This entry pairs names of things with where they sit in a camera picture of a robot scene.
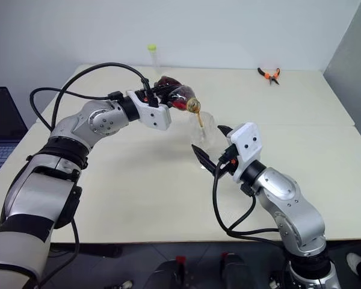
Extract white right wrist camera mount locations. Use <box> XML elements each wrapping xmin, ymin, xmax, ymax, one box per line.
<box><xmin>229</xmin><ymin>122</ymin><xmax>263</xmax><ymax>184</ymax></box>

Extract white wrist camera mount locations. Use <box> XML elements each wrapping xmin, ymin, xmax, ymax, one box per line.
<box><xmin>229</xmin><ymin>122</ymin><xmax>263</xmax><ymax>184</ymax></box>
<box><xmin>125</xmin><ymin>90</ymin><xmax>173</xmax><ymax>131</ymax></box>

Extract dark laptop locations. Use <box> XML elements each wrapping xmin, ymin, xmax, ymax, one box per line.
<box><xmin>0</xmin><ymin>87</ymin><xmax>28</xmax><ymax>185</ymax></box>

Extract clear plastic cup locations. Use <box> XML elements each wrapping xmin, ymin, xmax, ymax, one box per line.
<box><xmin>187</xmin><ymin>110</ymin><xmax>221</xmax><ymax>170</ymax></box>

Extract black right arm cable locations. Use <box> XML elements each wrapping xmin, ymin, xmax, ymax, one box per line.
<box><xmin>212</xmin><ymin>156</ymin><xmax>293</xmax><ymax>243</ymax></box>

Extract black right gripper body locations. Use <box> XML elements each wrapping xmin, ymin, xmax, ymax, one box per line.
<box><xmin>218</xmin><ymin>144</ymin><xmax>239</xmax><ymax>177</ymax></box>

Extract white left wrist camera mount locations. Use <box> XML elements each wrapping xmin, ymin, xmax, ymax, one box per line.
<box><xmin>125</xmin><ymin>90</ymin><xmax>173</xmax><ymax>131</ymax></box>

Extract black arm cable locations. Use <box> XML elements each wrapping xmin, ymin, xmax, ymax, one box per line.
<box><xmin>212</xmin><ymin>156</ymin><xmax>293</xmax><ymax>243</ymax></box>
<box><xmin>29</xmin><ymin>62</ymin><xmax>159</xmax><ymax>289</ymax></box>

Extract dark rounded shape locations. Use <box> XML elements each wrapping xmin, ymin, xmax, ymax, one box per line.
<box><xmin>151</xmin><ymin>255</ymin><xmax>188</xmax><ymax>289</ymax></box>
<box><xmin>220</xmin><ymin>252</ymin><xmax>254</xmax><ymax>289</ymax></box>

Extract orange black pliers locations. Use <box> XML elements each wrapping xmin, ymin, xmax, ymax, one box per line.
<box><xmin>257</xmin><ymin>67</ymin><xmax>282</xmax><ymax>87</ymax></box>

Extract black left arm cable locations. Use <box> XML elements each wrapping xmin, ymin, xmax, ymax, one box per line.
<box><xmin>29</xmin><ymin>62</ymin><xmax>159</xmax><ymax>289</ymax></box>

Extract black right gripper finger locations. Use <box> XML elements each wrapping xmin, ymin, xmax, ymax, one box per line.
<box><xmin>191</xmin><ymin>144</ymin><xmax>219</xmax><ymax>175</ymax></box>
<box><xmin>217</xmin><ymin>125</ymin><xmax>234</xmax><ymax>138</ymax></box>

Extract clear tube with yellow cap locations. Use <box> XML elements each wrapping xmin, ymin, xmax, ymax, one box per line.
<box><xmin>146</xmin><ymin>44</ymin><xmax>163</xmax><ymax>76</ymax></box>

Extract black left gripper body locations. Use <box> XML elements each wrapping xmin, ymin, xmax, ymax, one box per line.
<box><xmin>152</xmin><ymin>87</ymin><xmax>169</xmax><ymax>105</ymax></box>

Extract dark soda bottle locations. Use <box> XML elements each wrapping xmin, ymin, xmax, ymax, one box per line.
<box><xmin>155</xmin><ymin>76</ymin><xmax>202</xmax><ymax>115</ymax></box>

